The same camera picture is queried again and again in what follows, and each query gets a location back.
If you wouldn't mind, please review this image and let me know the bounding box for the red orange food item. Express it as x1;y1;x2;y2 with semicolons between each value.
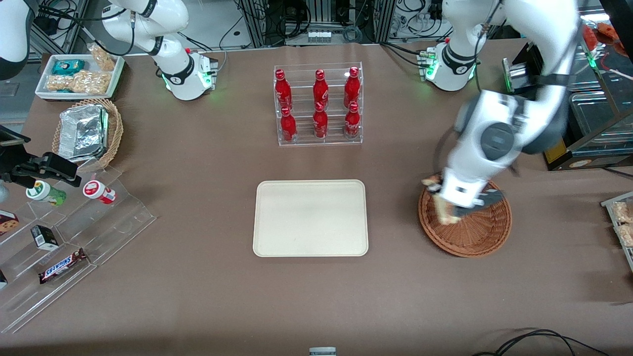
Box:
583;22;620;48

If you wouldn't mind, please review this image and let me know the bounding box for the black floor cable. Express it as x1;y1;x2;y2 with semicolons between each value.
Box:
472;329;611;356

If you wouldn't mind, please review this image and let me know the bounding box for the black machine with yellow panel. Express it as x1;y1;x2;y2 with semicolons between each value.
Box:
502;42;633;172

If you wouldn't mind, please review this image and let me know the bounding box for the cream rectangular tray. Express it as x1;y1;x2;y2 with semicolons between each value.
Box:
252;179;369;258

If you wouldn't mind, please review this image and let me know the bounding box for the grey wire rack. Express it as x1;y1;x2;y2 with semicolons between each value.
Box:
601;192;633;272

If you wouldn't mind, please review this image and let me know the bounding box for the clear acrylic bottle rack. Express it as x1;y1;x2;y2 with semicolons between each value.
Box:
273;62;363;147

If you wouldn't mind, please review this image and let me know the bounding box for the brown Snickers bar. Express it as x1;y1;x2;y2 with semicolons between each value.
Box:
39;248;88;285

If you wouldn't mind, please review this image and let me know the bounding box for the red label white-capped bottle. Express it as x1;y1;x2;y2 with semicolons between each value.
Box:
83;180;117;205

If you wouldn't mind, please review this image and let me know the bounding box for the black-fronted wrist camera box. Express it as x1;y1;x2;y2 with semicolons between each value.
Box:
472;181;506;211

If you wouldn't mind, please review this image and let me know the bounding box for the small black box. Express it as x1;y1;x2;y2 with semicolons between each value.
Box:
30;225;60;251

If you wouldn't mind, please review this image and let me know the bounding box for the clear acrylic stepped stand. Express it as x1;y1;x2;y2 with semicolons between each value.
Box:
0;166;158;334

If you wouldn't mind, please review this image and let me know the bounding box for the light tan wicker basket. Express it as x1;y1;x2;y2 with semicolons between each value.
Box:
51;98;124;173

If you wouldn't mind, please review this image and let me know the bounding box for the brown round wicker basket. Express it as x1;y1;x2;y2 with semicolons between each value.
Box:
418;169;513;258

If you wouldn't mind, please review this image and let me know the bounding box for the brown cookie box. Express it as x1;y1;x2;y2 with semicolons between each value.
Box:
0;210;20;237

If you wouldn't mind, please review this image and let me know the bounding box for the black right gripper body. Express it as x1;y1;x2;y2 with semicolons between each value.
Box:
11;152;82;188

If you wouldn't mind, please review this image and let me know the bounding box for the teal snack packet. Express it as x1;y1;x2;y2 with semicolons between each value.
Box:
52;59;86;76

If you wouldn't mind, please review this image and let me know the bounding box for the white rectangular snack tray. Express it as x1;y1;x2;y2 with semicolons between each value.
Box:
35;53;125;101

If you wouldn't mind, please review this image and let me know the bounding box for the green label white-capped bottle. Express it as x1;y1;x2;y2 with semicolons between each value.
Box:
26;180;67;207

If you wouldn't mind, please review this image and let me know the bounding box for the red cola bottle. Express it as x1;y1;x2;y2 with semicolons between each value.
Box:
344;101;361;140
313;101;329;140
313;69;329;107
274;69;292;110
344;66;361;107
280;106;297;144

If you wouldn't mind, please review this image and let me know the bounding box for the triangular sandwich wedge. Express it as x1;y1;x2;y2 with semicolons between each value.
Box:
422;175;463;226

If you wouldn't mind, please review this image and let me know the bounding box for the large clear peanut snack bag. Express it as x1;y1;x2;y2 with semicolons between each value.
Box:
46;70;111;95

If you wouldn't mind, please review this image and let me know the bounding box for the small clear peanut snack bag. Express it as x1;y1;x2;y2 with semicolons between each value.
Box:
88;43;117;72

